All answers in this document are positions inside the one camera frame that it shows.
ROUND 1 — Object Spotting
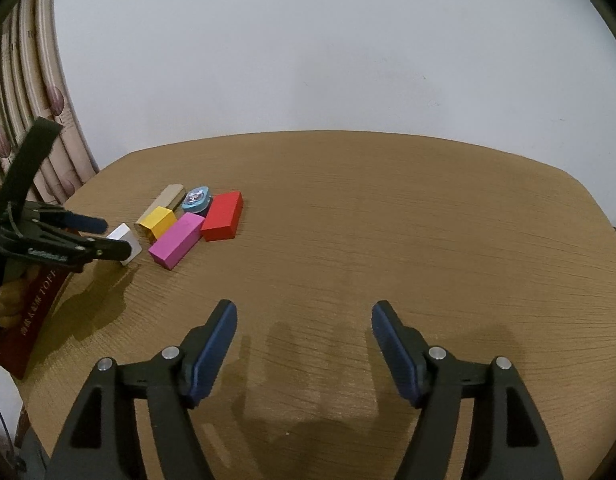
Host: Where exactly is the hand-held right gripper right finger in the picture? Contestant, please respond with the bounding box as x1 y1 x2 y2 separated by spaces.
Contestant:
371 300 564 480

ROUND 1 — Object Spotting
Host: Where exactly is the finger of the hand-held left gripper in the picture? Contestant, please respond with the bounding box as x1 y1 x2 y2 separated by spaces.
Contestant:
18 226 134 264
24 201 109 236

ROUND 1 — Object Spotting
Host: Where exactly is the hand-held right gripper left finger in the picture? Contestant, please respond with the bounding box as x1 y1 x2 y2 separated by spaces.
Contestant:
47 299 239 480

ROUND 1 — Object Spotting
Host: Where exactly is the white block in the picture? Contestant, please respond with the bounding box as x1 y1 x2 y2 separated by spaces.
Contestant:
105 223 143 267

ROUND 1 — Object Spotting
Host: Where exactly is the yellow block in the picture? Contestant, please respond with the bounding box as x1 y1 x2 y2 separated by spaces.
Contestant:
139 206 177 241

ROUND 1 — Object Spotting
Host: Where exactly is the pink block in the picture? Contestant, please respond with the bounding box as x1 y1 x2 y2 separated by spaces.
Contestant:
148 212 205 271

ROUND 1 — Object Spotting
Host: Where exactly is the beige block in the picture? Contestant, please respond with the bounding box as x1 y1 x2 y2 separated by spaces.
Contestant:
134 184 187 226

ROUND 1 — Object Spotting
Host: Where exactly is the blue round tin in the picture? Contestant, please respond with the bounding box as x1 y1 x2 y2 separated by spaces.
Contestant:
181 186 212 216

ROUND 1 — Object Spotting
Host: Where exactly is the red block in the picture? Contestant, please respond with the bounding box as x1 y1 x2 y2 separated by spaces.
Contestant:
200 190 244 242

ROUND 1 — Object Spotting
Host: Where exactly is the dark red box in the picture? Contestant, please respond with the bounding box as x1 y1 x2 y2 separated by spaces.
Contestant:
0 260 71 380

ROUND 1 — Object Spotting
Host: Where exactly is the beige patterned curtain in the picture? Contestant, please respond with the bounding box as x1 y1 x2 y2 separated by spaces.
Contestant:
0 0 100 207

